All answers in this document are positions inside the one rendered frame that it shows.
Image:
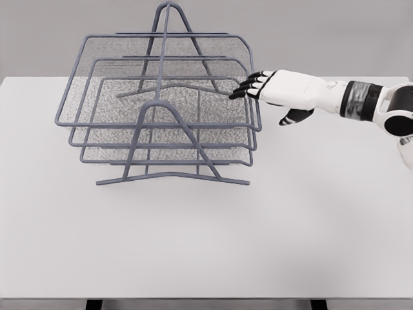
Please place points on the medium grey mesh tray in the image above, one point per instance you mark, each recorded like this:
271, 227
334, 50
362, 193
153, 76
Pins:
106, 137

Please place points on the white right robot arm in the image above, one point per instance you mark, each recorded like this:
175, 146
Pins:
364, 98

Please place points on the large grey mesh tray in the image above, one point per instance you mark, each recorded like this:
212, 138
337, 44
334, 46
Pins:
106, 48

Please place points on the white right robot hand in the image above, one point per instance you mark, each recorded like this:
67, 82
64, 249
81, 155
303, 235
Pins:
290, 88

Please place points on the small grey mesh tray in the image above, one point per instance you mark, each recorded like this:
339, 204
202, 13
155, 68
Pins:
106, 155

